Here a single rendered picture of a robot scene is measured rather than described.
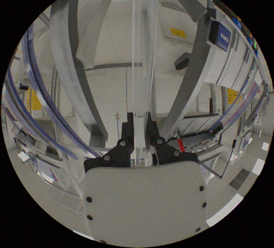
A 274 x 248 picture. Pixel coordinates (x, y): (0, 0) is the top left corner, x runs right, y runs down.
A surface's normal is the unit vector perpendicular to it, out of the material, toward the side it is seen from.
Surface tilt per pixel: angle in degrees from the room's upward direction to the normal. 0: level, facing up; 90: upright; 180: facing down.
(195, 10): 90
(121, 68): 90
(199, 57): 90
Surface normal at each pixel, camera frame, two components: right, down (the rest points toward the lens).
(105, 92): 0.10, 0.06
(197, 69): -1.00, 0.04
